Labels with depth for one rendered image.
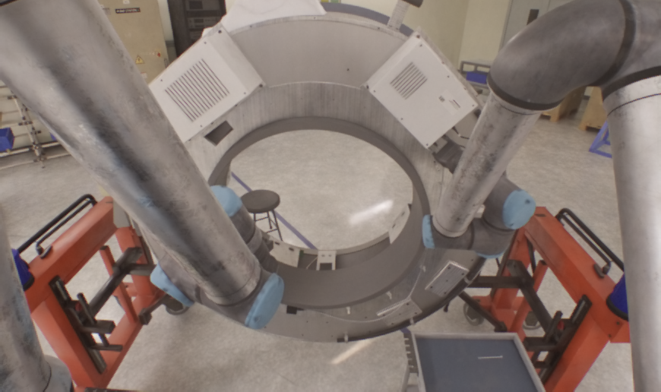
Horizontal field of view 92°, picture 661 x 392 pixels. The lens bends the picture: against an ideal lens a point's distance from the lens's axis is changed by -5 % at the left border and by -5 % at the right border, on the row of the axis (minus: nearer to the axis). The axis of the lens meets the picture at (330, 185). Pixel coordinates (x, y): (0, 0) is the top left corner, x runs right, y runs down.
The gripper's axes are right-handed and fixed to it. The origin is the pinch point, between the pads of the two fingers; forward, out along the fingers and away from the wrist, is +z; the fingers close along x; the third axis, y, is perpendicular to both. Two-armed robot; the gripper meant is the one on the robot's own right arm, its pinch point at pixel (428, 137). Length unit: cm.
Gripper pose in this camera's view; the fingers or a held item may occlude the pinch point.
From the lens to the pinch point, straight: 109.8
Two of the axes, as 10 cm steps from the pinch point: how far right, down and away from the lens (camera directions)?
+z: -3.9, -5.7, 7.2
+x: 6.8, -7.1, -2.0
